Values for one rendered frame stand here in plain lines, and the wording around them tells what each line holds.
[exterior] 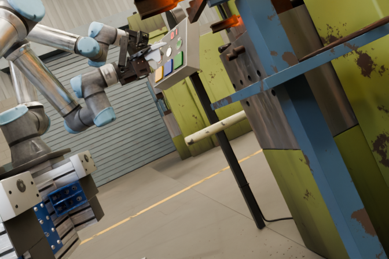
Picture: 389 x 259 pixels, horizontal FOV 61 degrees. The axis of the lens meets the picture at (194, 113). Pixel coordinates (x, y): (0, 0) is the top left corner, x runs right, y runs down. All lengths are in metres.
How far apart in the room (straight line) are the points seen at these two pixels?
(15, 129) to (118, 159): 7.70
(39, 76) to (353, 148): 1.09
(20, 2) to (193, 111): 5.16
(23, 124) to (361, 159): 1.24
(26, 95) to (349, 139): 1.29
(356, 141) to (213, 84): 5.00
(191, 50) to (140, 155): 7.52
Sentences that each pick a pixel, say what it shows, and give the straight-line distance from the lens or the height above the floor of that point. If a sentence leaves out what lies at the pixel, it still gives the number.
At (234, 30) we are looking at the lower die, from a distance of 1.39.
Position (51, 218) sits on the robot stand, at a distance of 1.27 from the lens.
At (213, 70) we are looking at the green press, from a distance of 6.14.
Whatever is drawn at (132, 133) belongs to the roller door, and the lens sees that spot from 9.09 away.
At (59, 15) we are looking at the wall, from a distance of 9.90.
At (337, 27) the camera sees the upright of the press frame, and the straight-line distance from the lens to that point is 1.14.
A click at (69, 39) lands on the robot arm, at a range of 1.43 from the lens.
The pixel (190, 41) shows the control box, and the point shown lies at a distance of 1.71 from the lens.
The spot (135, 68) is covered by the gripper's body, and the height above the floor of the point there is 0.96.
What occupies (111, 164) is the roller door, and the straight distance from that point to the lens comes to 9.08.
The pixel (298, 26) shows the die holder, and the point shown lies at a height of 0.85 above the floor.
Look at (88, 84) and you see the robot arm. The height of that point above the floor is 0.97.
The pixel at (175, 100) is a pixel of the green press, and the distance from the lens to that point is 6.08.
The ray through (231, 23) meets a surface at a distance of 1.33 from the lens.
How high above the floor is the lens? 0.73
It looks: level
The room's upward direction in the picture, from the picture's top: 24 degrees counter-clockwise
